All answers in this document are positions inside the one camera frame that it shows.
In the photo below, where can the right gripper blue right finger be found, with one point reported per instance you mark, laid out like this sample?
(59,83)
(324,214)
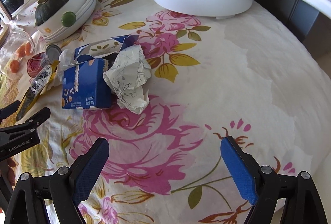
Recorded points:
(259,185)

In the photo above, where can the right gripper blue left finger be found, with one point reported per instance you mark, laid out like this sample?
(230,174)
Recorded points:
(69,189)

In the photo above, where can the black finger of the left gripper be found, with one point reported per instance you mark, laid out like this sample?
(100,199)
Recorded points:
(32,123)
(9,110)

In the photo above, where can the yellow foil snack wrapper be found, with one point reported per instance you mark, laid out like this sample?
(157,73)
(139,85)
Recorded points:
(44,77)

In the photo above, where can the blue biscuit box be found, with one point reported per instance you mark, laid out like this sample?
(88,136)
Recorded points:
(83,85)

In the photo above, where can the white tissue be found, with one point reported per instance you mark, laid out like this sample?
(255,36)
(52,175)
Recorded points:
(66,59)

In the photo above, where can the printed paper wrapper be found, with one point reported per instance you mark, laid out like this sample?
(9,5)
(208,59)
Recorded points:
(126,78)

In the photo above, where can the orange fruit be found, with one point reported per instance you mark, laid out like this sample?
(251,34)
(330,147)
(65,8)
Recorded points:
(14,66)
(20,52)
(28,49)

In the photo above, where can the red crushed drink can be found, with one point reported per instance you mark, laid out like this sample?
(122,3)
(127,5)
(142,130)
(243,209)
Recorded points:
(36,63)

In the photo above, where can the clear glass jar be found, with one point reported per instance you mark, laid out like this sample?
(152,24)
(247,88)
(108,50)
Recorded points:
(8,50)

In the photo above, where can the floral tablecloth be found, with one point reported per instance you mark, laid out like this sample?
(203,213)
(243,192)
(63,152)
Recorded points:
(248,77)

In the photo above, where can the dark green pumpkin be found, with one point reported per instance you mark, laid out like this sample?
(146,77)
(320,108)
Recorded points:
(47,8)

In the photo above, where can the white bowl with green handle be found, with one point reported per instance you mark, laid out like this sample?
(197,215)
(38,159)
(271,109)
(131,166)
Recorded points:
(53,15)

